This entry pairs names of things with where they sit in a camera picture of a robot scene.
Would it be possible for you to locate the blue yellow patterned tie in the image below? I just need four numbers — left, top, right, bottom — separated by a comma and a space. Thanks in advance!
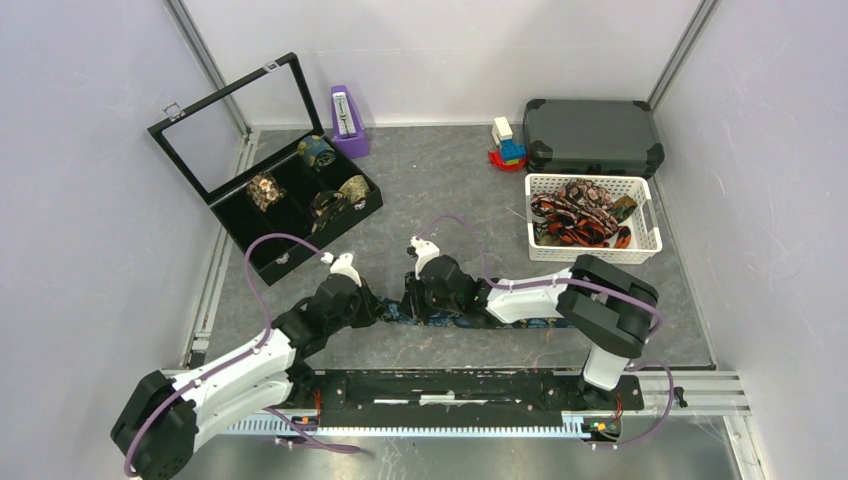
377, 298, 574, 329

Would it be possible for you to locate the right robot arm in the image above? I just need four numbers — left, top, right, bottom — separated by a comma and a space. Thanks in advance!
399, 254, 660, 408

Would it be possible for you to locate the rolled brown floral tie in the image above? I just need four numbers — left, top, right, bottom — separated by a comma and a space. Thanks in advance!
246, 173, 287, 212

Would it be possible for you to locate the dark grey hard case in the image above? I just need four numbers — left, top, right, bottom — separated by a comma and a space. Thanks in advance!
522, 98, 665, 179

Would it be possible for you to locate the colourful toy block stack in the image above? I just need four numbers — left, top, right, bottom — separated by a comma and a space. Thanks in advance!
488, 117, 526, 172

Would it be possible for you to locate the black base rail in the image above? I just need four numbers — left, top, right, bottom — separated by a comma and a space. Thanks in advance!
282, 369, 645, 428

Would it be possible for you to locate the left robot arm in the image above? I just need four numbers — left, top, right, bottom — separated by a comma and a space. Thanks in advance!
110, 274, 384, 479

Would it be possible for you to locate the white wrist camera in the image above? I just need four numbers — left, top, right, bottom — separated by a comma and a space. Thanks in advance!
320, 252, 363, 287
407, 236, 441, 280

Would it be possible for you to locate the white plastic basket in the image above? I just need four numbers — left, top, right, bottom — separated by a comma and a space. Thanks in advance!
524, 174, 662, 265

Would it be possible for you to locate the black tie display box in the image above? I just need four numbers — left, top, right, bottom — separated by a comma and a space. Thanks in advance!
148, 52, 384, 286

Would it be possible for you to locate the orange black tie pile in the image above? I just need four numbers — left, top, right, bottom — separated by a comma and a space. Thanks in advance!
530, 179, 637, 249

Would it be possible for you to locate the purple metronome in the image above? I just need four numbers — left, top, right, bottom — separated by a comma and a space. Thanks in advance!
331, 85, 370, 159

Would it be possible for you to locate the rolled olive gold tie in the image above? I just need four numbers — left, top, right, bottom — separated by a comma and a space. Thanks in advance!
339, 175, 371, 205

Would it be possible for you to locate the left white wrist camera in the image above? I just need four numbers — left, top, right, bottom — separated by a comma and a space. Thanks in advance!
320, 252, 363, 287

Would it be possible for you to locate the rolled teal tie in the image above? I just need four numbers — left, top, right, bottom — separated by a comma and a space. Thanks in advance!
297, 135, 337, 171

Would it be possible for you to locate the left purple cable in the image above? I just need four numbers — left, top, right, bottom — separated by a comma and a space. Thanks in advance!
123, 233, 362, 478

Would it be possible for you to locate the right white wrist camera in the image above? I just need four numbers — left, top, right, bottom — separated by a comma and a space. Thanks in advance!
407, 236, 441, 280

